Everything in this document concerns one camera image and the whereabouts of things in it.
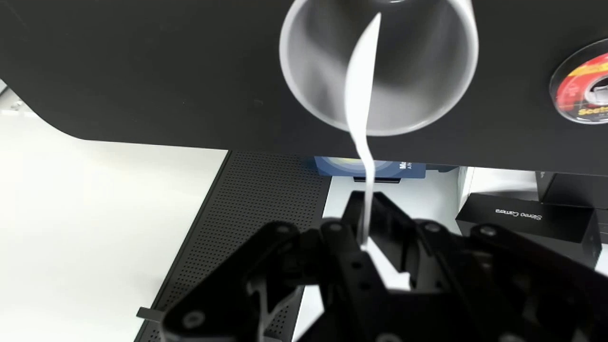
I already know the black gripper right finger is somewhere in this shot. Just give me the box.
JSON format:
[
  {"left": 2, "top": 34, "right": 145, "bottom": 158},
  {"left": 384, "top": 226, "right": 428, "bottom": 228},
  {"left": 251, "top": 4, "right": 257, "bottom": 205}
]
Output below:
[{"left": 369, "top": 188, "right": 608, "bottom": 342}]

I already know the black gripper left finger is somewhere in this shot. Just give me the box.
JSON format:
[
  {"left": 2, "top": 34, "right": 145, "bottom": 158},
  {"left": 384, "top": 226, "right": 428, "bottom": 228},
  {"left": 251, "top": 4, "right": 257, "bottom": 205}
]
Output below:
[{"left": 135, "top": 188, "right": 388, "bottom": 342}]

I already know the white plastic spoon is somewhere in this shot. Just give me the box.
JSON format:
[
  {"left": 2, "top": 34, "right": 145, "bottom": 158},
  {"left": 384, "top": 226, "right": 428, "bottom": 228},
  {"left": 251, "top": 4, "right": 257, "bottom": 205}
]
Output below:
[{"left": 344, "top": 11, "right": 413, "bottom": 294}]

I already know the white ceramic mug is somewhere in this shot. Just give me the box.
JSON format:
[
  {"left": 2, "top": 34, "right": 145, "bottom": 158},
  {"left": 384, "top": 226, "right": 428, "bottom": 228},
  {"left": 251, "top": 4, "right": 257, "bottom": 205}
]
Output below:
[{"left": 278, "top": 0, "right": 481, "bottom": 139}]

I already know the black vertical pillar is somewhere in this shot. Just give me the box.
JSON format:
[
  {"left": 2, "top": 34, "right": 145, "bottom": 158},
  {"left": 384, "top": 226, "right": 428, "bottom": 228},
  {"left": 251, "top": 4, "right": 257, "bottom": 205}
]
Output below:
[{"left": 151, "top": 150, "right": 333, "bottom": 342}]

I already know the small black box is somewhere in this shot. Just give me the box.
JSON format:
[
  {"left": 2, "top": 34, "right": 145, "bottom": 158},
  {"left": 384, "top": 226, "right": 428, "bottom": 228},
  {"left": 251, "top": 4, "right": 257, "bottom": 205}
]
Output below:
[{"left": 455, "top": 188, "right": 601, "bottom": 256}]

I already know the blue flat object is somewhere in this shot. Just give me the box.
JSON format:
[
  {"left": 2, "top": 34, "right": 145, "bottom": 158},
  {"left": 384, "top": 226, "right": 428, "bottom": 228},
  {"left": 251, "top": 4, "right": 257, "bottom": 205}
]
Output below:
[{"left": 314, "top": 156, "right": 428, "bottom": 182}]

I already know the red tape roll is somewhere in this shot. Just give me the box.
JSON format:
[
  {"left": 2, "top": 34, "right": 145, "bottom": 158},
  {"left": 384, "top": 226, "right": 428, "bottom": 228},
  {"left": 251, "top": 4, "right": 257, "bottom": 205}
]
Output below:
[{"left": 550, "top": 36, "right": 608, "bottom": 125}]

